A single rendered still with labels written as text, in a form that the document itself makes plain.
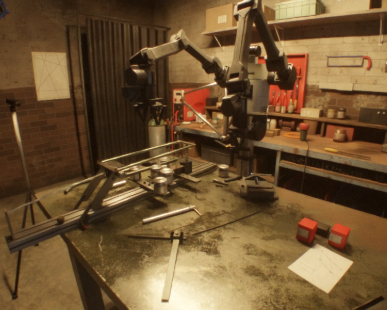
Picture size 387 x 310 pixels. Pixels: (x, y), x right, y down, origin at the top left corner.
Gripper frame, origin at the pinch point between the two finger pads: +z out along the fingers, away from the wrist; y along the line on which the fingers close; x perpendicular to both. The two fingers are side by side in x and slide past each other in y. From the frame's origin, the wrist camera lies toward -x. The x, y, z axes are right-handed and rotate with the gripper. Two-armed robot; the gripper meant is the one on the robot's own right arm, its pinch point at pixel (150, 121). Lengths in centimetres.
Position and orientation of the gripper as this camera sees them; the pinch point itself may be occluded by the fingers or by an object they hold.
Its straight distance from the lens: 96.4
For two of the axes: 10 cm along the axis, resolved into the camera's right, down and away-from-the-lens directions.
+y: 7.2, 2.1, -6.7
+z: 0.2, 9.5, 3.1
